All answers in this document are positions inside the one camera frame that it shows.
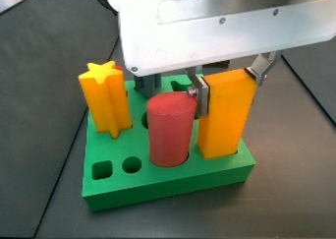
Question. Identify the blue arch peg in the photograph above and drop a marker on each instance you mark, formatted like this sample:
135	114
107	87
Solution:
149	85

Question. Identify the black curved fixture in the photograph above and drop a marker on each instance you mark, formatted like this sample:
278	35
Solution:
222	64

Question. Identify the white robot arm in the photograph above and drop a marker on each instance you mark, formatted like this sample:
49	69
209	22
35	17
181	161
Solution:
182	34

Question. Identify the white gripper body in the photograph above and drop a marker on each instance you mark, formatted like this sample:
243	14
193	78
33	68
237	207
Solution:
174	34

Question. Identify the yellow star peg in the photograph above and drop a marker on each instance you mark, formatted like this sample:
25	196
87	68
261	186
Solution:
105	90

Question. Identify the red cylinder peg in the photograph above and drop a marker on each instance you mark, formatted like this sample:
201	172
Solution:
170	117

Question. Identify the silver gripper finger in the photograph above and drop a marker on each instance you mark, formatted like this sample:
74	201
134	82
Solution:
263	65
199	89

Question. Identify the green foam shape board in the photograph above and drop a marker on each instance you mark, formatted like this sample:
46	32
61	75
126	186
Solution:
122	178

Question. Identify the yellow rectangular block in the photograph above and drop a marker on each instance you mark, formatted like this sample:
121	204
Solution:
233	90

